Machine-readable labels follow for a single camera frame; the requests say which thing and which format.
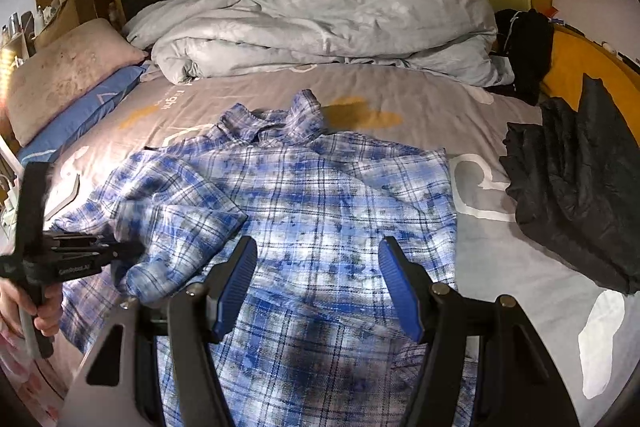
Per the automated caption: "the pink patterned clothing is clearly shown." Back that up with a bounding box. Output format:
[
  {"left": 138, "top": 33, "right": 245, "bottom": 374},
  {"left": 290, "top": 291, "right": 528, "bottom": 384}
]
[{"left": 0, "top": 327, "right": 68, "bottom": 413}]

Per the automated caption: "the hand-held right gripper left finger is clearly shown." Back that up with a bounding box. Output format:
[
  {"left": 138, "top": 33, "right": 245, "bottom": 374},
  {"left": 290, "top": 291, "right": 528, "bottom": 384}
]
[{"left": 59, "top": 236, "right": 259, "bottom": 427}]

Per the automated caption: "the black clothes pile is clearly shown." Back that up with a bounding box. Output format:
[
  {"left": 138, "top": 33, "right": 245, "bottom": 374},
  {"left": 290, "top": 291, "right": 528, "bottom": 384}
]
[{"left": 492, "top": 8, "right": 556, "bottom": 105}]

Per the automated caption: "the black padded jacket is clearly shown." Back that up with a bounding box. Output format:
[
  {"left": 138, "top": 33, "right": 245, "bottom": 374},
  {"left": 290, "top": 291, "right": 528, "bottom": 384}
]
[{"left": 500, "top": 74, "right": 640, "bottom": 295}]

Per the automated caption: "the blue plaid shirt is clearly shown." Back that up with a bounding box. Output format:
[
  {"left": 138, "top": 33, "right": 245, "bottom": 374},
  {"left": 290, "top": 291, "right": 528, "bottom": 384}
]
[{"left": 50, "top": 89, "right": 476, "bottom": 427}]

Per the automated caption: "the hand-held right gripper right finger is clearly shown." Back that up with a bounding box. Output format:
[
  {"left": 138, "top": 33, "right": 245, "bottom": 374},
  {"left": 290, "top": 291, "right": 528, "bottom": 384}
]
[{"left": 377, "top": 236, "right": 581, "bottom": 427}]

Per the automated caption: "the blue pillow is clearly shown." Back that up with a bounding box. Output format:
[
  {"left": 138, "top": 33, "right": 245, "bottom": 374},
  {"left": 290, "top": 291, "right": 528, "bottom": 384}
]
[{"left": 17, "top": 64, "right": 151, "bottom": 168}]

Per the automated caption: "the light grey duvet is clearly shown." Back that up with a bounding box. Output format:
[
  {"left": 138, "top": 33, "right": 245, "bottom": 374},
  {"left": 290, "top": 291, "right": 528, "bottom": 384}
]
[{"left": 122, "top": 0, "right": 516, "bottom": 88}]

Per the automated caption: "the beige pillow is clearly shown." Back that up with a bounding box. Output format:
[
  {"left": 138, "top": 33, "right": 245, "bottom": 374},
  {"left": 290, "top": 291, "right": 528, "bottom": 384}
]
[{"left": 6, "top": 18, "right": 148, "bottom": 148}]

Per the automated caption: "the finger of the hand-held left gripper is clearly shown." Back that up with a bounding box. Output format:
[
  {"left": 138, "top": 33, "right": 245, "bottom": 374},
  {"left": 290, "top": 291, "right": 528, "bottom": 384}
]
[{"left": 44, "top": 231, "right": 147, "bottom": 266}]

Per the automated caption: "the person's left hand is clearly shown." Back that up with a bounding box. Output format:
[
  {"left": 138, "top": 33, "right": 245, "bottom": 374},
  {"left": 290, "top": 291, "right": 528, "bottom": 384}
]
[{"left": 0, "top": 277, "right": 64, "bottom": 348}]

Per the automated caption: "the orange cushion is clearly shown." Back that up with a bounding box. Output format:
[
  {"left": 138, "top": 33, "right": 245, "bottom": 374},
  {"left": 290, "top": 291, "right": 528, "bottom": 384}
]
[{"left": 542, "top": 24, "right": 640, "bottom": 108}]

